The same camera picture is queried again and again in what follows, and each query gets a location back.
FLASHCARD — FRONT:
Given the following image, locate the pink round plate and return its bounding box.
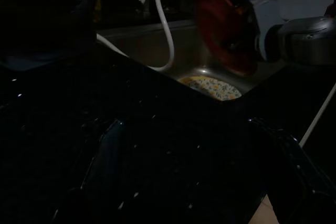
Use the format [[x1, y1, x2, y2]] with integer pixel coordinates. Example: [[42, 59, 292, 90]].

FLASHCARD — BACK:
[[194, 0, 259, 77]]

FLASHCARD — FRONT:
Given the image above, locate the steel sink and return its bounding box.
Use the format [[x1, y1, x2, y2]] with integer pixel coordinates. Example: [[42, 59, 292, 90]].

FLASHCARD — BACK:
[[97, 19, 284, 101]]

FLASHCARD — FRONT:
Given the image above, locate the white hose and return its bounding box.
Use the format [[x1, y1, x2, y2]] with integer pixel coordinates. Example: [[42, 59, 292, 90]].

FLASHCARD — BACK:
[[96, 0, 176, 72]]

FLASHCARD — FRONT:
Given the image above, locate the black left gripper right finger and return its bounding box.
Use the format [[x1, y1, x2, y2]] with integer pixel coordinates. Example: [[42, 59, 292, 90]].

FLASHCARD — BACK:
[[248, 118, 336, 224]]

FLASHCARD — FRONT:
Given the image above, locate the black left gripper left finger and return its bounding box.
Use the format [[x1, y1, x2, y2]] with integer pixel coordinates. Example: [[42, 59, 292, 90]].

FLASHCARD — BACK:
[[78, 119, 137, 224]]

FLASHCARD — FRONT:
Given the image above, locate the yellow floral plate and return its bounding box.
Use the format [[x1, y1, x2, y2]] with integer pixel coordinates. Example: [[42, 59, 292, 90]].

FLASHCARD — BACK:
[[178, 76, 242, 101]]

